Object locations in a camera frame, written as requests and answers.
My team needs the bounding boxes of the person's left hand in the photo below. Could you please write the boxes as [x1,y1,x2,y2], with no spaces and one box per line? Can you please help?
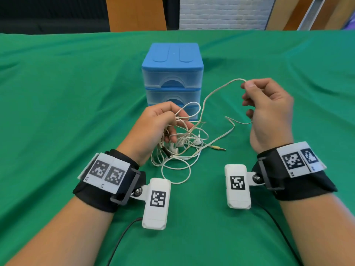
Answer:
[116,102,195,167]

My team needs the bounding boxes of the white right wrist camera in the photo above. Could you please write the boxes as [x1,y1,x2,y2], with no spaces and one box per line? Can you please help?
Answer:
[224,164,266,210]

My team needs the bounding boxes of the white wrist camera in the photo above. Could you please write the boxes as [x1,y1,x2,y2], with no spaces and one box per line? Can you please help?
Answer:
[224,164,266,210]
[131,177,172,230]

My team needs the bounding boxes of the black left wrist strap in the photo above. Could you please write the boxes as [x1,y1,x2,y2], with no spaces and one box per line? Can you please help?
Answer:
[72,149,147,213]

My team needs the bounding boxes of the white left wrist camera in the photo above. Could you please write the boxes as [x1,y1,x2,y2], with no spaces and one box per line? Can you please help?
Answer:
[131,177,172,230]

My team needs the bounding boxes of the green tablecloth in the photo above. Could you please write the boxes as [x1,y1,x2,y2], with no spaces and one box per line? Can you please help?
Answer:
[0,30,355,266]

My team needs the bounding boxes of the person's right forearm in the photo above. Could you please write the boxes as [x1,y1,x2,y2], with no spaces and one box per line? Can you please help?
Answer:
[280,192,355,266]

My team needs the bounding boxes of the black right camera cable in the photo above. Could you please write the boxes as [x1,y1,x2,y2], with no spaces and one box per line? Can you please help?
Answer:
[251,202,303,266]

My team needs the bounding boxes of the black camera cable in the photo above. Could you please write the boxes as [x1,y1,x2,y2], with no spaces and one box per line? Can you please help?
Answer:
[251,202,303,266]
[106,217,143,266]

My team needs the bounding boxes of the black left camera cable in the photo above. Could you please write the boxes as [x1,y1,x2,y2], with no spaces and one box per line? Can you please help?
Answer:
[106,217,143,266]

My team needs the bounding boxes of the blue plastic mini drawer unit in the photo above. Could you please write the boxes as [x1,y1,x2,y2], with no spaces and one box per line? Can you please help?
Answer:
[141,42,204,122]

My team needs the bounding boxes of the person's right hand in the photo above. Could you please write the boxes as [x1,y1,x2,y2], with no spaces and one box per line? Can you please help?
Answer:
[240,78,294,154]

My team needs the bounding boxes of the white right marker tag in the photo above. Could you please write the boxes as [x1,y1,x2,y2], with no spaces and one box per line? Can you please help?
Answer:
[276,141,327,178]

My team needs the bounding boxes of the white left marker tag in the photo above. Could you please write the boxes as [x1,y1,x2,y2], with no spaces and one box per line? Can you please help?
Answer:
[77,152,131,194]

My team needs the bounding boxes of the tan wooden board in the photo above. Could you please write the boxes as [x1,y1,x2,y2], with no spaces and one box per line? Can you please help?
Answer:
[265,0,301,31]
[310,0,355,30]

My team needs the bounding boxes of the white marker tag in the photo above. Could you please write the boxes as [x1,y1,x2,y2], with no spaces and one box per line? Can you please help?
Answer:
[276,141,327,178]
[77,152,131,194]

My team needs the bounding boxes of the wide orange wooden panel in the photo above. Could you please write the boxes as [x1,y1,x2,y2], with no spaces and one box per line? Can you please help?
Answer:
[105,0,168,33]

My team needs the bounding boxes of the white metal frame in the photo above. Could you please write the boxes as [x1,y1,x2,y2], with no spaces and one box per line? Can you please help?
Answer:
[297,0,327,31]

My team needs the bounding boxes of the black sofa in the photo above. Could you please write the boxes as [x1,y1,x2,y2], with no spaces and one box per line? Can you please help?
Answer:
[0,0,111,35]

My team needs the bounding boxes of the cream beige earphones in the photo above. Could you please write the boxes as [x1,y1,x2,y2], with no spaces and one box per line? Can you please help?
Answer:
[172,78,253,151]

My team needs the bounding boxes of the person's left forearm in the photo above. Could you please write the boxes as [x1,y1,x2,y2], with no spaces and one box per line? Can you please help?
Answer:
[5,196,114,266]

